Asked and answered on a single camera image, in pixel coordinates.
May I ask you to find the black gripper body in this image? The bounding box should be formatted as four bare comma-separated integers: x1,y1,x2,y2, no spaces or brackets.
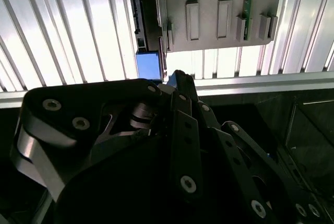
53,129,243,224

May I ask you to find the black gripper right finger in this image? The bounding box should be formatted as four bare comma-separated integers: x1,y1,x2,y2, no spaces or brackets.
182,72,327,224

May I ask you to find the hard disk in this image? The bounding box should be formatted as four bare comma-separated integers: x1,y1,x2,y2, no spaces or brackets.
125,0,180,90

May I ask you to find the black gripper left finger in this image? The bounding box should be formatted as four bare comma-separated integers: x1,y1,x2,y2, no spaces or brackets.
11,71,204,204

